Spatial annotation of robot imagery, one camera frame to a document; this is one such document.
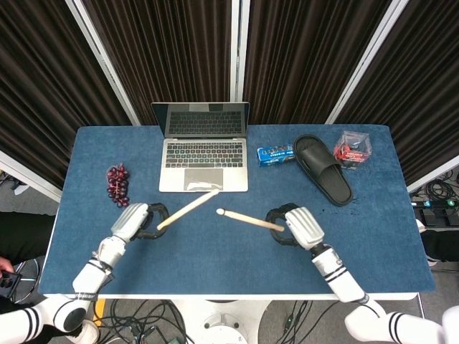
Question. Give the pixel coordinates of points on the black smartphone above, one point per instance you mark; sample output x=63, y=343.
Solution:
x=8, y=284

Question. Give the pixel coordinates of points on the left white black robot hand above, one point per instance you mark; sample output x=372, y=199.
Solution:
x=131, y=222

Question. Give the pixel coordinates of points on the dark red grape bunch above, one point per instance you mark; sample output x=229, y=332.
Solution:
x=118, y=186

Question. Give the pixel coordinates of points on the clear box with red contents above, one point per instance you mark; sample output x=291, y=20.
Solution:
x=353, y=150

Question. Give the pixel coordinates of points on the pale wooden drumstick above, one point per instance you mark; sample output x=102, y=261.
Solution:
x=190, y=208
x=247, y=219

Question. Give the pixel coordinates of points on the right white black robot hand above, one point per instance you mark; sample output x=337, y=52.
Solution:
x=305, y=227

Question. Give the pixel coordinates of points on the silver open laptop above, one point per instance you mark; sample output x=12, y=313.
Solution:
x=203, y=157

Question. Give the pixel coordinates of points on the dark pleated partition panel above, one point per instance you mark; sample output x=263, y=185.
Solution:
x=308, y=57
x=36, y=89
x=172, y=53
x=423, y=89

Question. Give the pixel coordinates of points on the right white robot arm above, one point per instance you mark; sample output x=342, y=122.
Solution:
x=340, y=279

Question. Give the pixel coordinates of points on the blue fabric table mat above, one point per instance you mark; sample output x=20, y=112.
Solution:
x=222, y=265

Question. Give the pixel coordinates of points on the blue cookie pack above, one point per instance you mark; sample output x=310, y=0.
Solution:
x=276, y=156

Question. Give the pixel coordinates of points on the bystander bare hand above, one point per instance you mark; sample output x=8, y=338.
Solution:
x=5, y=264

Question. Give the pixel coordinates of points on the white sneaker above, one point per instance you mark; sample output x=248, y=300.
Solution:
x=91, y=331

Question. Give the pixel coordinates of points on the white shoe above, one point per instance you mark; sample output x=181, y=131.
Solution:
x=421, y=226

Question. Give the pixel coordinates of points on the black rubber slipper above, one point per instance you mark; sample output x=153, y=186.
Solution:
x=324, y=172

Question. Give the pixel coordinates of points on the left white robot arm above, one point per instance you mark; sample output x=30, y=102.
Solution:
x=91, y=274

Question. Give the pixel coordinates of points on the white table pedestal base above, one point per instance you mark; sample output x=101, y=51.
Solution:
x=222, y=322

